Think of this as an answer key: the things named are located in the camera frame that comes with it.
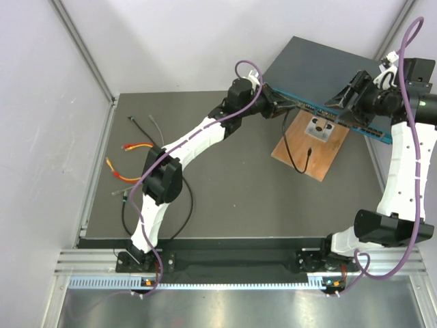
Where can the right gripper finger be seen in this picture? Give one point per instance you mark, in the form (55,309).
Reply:
(348,116)
(342,99)

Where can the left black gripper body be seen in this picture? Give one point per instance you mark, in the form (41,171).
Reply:
(269,106)

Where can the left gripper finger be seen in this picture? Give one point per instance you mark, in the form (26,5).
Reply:
(278,97)
(284,108)

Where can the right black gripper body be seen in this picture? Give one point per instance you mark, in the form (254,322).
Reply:
(365,101)

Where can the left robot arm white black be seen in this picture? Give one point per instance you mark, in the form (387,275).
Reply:
(161,182)

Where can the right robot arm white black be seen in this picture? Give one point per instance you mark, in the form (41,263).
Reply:
(399,93)

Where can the wooden base board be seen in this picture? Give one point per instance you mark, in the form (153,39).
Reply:
(305,153)

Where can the metal mounting bracket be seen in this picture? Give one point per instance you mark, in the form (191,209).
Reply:
(319,128)

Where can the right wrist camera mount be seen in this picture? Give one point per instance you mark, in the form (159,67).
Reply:
(388,71)

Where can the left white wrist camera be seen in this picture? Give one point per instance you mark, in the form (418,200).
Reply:
(254,77)

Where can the dark grey network switch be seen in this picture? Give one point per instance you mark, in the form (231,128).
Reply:
(312,73)

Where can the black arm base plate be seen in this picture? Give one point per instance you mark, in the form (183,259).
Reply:
(296,255)

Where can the aluminium frame rail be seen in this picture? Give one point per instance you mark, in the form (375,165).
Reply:
(103,261)

